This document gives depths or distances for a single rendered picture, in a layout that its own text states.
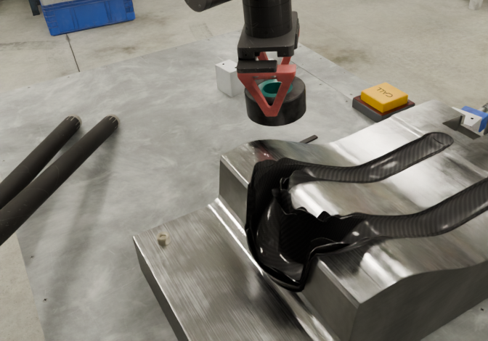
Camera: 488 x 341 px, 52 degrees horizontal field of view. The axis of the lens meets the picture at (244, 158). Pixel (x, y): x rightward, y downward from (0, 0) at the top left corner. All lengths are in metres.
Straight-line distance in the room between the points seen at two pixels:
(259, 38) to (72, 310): 0.39
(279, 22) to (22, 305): 1.42
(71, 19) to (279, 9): 3.20
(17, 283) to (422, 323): 1.51
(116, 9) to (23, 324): 2.52
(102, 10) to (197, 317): 3.32
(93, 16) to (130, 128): 2.83
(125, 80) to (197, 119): 0.24
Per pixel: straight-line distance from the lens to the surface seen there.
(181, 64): 1.15
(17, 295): 1.84
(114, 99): 1.05
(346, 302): 0.47
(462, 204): 0.65
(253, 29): 0.60
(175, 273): 0.57
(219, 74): 1.00
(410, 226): 0.59
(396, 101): 0.93
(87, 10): 3.73
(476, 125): 0.86
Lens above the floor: 1.29
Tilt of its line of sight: 36 degrees down
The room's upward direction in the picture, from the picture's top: 4 degrees counter-clockwise
